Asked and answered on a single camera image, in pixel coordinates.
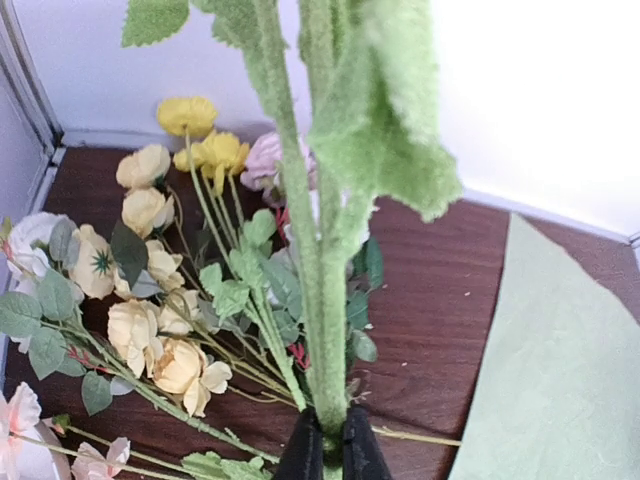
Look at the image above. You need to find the pink and green wrapping paper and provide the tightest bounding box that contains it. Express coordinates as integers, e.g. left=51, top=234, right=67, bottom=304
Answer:
left=451, top=216, right=639, bottom=479

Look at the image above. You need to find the peach blossom stem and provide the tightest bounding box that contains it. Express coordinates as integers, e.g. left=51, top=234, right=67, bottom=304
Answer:
left=0, top=382, right=274, bottom=480

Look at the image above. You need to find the yellow flower stem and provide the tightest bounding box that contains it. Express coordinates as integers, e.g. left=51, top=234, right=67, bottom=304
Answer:
left=157, top=97, right=309, bottom=410

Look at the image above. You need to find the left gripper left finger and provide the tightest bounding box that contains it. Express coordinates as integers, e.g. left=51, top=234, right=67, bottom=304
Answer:
left=279, top=407, right=323, bottom=480

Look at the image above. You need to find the blue flower stem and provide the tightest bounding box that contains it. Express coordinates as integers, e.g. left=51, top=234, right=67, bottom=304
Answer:
left=120, top=0, right=464, bottom=451

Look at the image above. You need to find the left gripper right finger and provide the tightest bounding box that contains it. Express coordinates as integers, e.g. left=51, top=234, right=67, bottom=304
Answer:
left=343, top=405, right=392, bottom=480

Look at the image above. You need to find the small white patterned teacup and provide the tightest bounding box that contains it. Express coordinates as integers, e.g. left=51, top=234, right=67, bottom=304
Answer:
left=17, top=422, right=73, bottom=480

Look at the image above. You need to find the left aluminium frame post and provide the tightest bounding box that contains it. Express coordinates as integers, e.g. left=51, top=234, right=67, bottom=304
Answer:
left=1, top=1, right=64, bottom=164

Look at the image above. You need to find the cream yellow rose spray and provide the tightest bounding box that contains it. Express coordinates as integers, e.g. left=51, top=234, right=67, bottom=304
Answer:
left=0, top=143, right=461, bottom=466

